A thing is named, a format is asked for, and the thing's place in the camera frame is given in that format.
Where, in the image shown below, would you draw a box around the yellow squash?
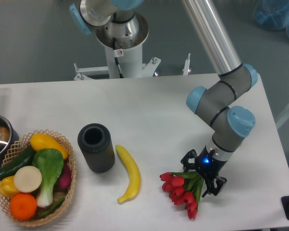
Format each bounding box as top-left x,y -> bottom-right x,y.
30,133 -> 68,159

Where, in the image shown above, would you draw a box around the black cable on pedestal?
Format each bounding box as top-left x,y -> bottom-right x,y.
112,37 -> 124,79

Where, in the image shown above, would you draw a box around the red tulip bouquet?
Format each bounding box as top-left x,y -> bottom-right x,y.
159,171 -> 204,219

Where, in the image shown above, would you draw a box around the blue plastic bag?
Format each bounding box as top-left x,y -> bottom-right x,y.
252,0 -> 289,38

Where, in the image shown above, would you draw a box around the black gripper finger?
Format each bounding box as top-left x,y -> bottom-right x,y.
180,149 -> 197,172
201,175 -> 227,197

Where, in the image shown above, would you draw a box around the yellow bell pepper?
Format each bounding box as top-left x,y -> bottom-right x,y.
0,176 -> 20,199

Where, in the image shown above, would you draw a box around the dark grey ribbed vase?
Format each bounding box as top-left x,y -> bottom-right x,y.
78,123 -> 115,173

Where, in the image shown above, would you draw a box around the yellow banana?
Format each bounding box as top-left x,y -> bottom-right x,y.
115,145 -> 141,204

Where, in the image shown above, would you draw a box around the cream round slice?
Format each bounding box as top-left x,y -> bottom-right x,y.
13,166 -> 42,193

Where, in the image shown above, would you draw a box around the orange fruit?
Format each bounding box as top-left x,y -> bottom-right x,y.
9,193 -> 37,220

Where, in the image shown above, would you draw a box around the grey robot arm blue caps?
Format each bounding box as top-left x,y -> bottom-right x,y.
69,0 -> 258,195

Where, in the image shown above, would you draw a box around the dark green cucumber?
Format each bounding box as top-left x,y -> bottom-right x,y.
0,145 -> 36,181

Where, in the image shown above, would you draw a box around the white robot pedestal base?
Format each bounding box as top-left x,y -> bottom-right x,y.
73,13 -> 192,81

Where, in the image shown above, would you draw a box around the green bean pod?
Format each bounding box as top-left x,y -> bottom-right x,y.
36,197 -> 65,219

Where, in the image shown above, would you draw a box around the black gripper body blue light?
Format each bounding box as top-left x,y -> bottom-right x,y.
195,146 -> 226,180

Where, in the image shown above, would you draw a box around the green bok choy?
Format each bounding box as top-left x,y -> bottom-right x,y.
32,148 -> 64,208

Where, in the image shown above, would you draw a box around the woven wicker basket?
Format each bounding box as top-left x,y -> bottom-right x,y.
0,129 -> 77,227

